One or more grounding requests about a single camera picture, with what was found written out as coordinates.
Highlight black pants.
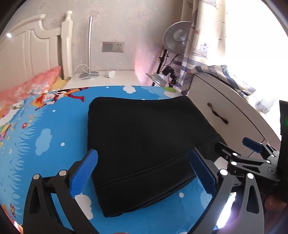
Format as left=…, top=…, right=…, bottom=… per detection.
left=87, top=96, right=224, bottom=217

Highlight person's right hand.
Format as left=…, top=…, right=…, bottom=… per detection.
left=264, top=195, right=287, bottom=233

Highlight white drawer cabinet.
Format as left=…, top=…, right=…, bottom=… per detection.
left=187, top=73, right=281, bottom=158

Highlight blue cartoon bed sheet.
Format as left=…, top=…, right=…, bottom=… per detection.
left=1, top=85, right=211, bottom=233

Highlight silver fan on stand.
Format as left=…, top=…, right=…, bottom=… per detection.
left=146, top=21, right=191, bottom=88

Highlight white nightstand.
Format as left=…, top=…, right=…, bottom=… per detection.
left=64, top=71, right=141, bottom=89

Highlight pink floral quilt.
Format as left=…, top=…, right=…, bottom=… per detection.
left=0, top=66, right=62, bottom=118

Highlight silver desk lamp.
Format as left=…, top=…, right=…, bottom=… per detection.
left=74, top=16, right=99, bottom=80

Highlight white bed headboard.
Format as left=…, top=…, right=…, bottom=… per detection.
left=1, top=10, right=73, bottom=92

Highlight white charger with cable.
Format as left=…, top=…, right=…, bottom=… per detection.
left=73, top=64, right=116, bottom=80

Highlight wall socket panel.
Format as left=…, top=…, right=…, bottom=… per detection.
left=102, top=41, right=125, bottom=53

